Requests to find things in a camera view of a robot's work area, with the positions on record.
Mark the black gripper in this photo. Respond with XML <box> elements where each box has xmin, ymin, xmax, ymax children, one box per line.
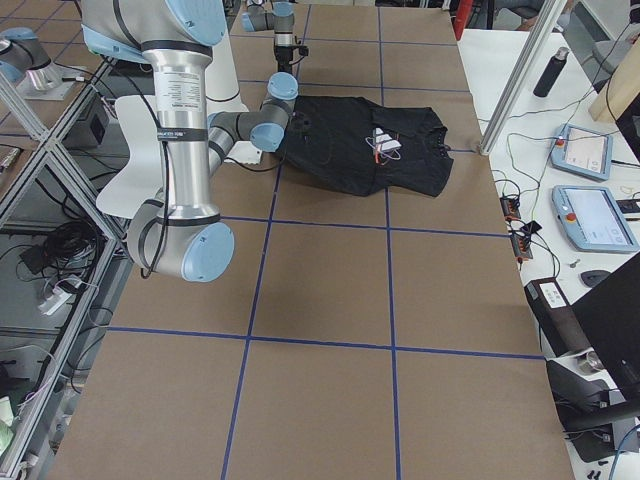
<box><xmin>274</xmin><ymin>45</ymin><xmax>298</xmax><ymax>72</ymax></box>

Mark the black printed t-shirt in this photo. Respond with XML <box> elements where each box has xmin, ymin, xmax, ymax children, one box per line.
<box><xmin>276</xmin><ymin>96</ymin><xmax>453</xmax><ymax>197</ymax></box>

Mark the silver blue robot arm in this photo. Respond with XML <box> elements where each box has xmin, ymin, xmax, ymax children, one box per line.
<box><xmin>241</xmin><ymin>1</ymin><xmax>304</xmax><ymax>74</ymax></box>
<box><xmin>82</xmin><ymin>1</ymin><xmax>298</xmax><ymax>282</ymax></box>

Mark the white plastic chair shell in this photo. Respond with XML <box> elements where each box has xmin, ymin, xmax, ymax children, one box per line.
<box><xmin>96</xmin><ymin>95</ymin><xmax>162</xmax><ymax>219</ymax></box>

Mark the orange terminal block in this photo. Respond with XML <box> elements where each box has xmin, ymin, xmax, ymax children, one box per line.
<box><xmin>500</xmin><ymin>196</ymin><xmax>533</xmax><ymax>264</ymax></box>

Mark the black water bottle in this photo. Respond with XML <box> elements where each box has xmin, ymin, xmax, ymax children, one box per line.
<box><xmin>533</xmin><ymin>47</ymin><xmax>570</xmax><ymax>98</ymax></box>

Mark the blue teach pendant far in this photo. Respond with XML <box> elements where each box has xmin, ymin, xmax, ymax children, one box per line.
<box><xmin>550</xmin><ymin>124</ymin><xmax>613</xmax><ymax>181</ymax></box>

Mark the blue teach pendant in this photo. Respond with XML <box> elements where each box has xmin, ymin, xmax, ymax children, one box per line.
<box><xmin>551</xmin><ymin>185</ymin><xmax>639</xmax><ymax>254</ymax></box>
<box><xmin>550</xmin><ymin>124</ymin><xmax>613</xmax><ymax>181</ymax></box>

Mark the blue teach pendant near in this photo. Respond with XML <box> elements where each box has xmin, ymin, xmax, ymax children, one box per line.
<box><xmin>551</xmin><ymin>185</ymin><xmax>639</xmax><ymax>254</ymax></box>

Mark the black box device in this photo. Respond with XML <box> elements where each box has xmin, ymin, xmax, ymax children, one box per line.
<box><xmin>524</xmin><ymin>277</ymin><xmax>591</xmax><ymax>356</ymax></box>

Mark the black computer mouse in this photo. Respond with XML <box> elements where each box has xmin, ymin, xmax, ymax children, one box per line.
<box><xmin>580</xmin><ymin>269</ymin><xmax>611</xmax><ymax>288</ymax></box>

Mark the black monitor stand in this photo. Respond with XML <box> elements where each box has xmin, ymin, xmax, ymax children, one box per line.
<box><xmin>546</xmin><ymin>255</ymin><xmax>639</xmax><ymax>462</ymax></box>

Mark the white central pedestal column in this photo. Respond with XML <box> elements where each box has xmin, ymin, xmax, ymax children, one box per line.
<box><xmin>189</xmin><ymin>1</ymin><xmax>261</xmax><ymax>174</ymax></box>

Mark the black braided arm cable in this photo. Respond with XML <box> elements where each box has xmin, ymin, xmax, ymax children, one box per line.
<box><xmin>94</xmin><ymin>49</ymin><xmax>176</xmax><ymax>280</ymax></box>

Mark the aluminium frame post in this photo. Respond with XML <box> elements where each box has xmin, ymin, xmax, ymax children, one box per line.
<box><xmin>478</xmin><ymin>0</ymin><xmax>574</xmax><ymax>156</ymax></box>

